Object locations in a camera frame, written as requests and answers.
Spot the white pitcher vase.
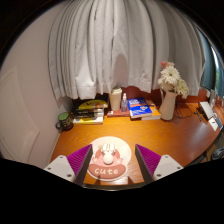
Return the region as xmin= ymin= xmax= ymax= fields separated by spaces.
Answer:
xmin=158 ymin=88 xmax=178 ymax=121

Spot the round white cartoon mouse pad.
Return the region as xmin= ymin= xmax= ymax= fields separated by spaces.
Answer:
xmin=87 ymin=135 xmax=133 ymax=182

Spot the clear spray bottle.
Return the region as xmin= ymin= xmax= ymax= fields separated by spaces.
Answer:
xmin=120 ymin=92 xmax=129 ymax=113

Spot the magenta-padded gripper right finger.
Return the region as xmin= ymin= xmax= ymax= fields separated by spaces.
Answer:
xmin=134 ymin=143 xmax=184 ymax=185

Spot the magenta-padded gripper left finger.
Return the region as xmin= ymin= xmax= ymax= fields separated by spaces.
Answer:
xmin=43 ymin=143 xmax=94 ymax=187

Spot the white and yellow book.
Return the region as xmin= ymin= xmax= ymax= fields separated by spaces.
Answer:
xmin=72 ymin=115 xmax=105 ymax=125

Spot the white lidded canister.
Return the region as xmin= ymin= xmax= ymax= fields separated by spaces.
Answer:
xmin=109 ymin=85 xmax=123 ymax=112

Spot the red-brown book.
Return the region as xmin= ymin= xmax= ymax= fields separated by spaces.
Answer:
xmin=106 ymin=109 xmax=131 ymax=118

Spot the white daisy bouquet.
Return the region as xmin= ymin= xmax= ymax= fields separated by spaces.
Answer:
xmin=157 ymin=60 xmax=190 ymax=100

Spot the white tablet on stand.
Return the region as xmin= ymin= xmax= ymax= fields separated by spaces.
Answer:
xmin=196 ymin=100 xmax=224 ymax=132

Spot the black cable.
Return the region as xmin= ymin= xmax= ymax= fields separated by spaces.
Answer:
xmin=174 ymin=103 xmax=195 ymax=120

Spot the white computer mouse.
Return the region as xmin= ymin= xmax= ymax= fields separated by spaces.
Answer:
xmin=100 ymin=143 xmax=117 ymax=165

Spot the blue book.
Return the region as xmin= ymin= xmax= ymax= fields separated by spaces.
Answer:
xmin=127 ymin=97 xmax=154 ymax=119

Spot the dark green mug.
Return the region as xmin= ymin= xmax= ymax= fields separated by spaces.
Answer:
xmin=55 ymin=112 xmax=75 ymax=132

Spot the white curtain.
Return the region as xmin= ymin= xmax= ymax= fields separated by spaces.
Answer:
xmin=48 ymin=0 xmax=208 ymax=101

